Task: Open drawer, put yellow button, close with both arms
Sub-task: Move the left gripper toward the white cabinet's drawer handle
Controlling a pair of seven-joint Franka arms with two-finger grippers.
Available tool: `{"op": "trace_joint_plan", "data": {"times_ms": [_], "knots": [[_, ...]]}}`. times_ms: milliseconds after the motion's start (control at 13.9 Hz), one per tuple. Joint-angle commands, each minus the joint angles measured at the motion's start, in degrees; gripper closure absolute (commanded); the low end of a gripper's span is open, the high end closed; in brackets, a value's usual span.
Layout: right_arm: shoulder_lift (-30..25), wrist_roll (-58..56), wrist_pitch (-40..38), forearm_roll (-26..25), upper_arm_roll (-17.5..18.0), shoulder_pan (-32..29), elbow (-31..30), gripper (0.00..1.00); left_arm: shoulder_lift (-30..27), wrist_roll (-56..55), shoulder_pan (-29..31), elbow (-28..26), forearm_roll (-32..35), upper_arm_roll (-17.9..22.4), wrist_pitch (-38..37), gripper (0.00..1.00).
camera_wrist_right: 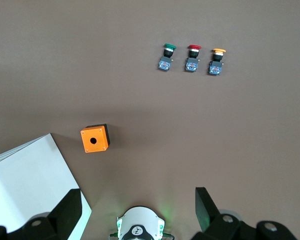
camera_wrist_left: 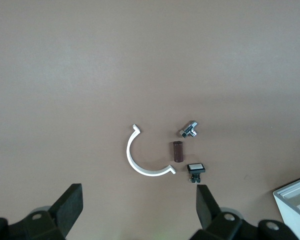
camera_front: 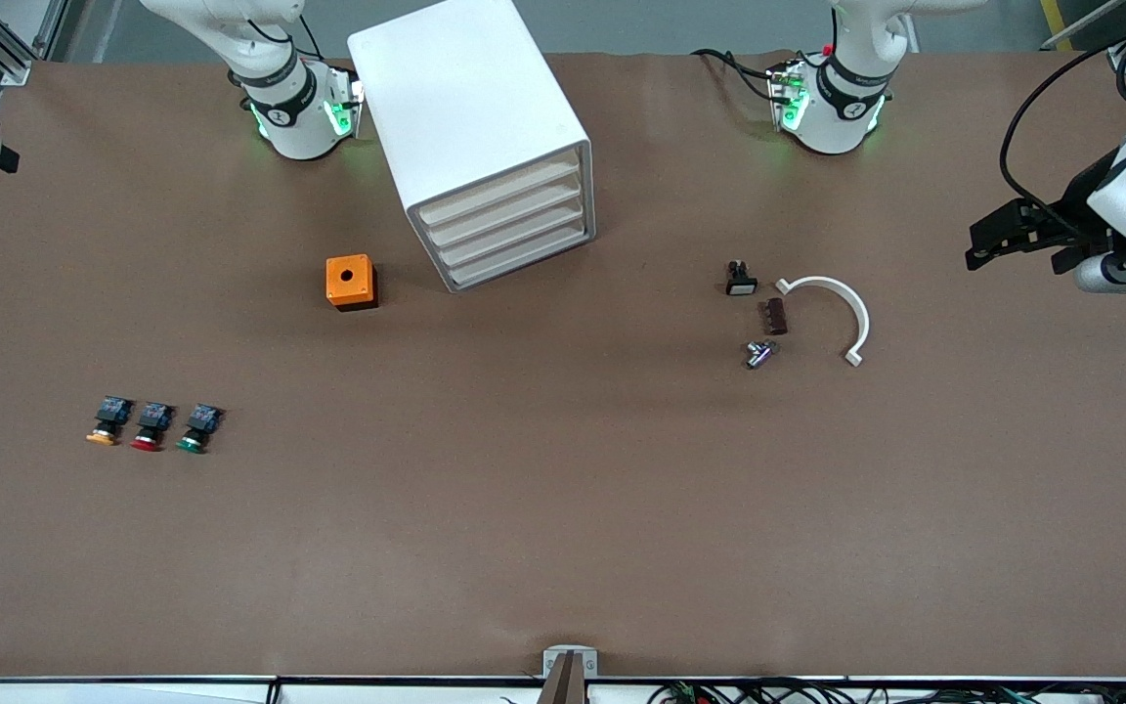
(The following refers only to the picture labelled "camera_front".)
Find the orange push button box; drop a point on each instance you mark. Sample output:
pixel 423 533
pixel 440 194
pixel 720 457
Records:
pixel 348 279

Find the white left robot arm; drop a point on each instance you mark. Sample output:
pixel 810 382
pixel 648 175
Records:
pixel 832 137

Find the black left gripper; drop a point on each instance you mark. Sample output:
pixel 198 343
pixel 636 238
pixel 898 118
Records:
pixel 1078 201

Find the red push button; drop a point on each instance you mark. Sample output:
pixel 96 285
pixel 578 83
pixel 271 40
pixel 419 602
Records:
pixel 151 425

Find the black switch with white face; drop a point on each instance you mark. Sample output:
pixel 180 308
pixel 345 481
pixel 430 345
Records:
pixel 741 282

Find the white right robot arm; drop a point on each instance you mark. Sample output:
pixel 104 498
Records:
pixel 301 142

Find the green push button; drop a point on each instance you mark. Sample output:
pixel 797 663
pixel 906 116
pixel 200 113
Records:
pixel 198 427

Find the yellow push button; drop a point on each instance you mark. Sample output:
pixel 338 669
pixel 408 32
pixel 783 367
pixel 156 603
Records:
pixel 108 420

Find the aluminium frame profile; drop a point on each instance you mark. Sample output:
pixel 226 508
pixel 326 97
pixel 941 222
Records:
pixel 6 39
pixel 1076 24

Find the silver metal fitting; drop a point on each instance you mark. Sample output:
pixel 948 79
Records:
pixel 760 354

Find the white semicircular clamp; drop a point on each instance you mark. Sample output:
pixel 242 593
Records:
pixel 856 313

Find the brown terminal block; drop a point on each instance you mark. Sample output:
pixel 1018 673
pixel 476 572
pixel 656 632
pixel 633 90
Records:
pixel 773 317

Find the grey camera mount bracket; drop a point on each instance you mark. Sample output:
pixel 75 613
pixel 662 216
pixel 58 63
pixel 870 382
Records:
pixel 570 670

